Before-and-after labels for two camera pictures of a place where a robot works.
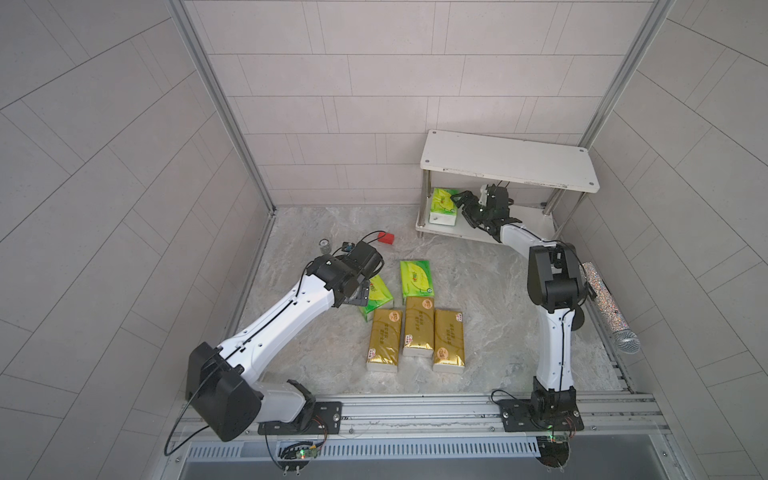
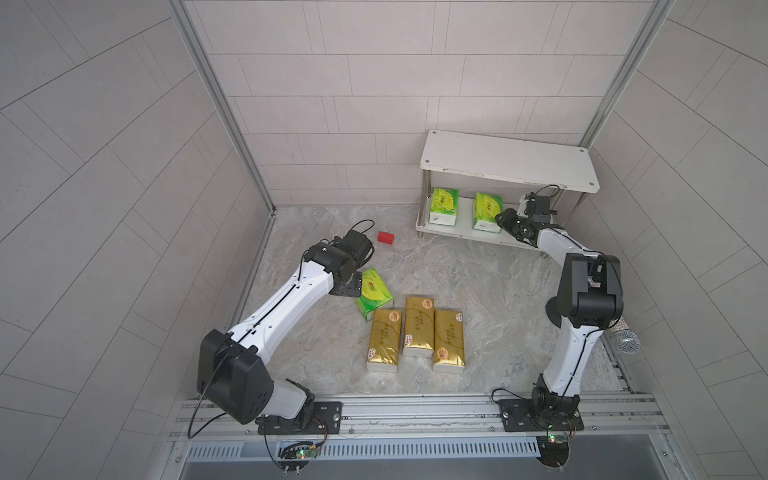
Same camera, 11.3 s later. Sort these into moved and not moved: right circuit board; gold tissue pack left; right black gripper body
Moved: right black gripper body
Not moved: right circuit board; gold tissue pack left
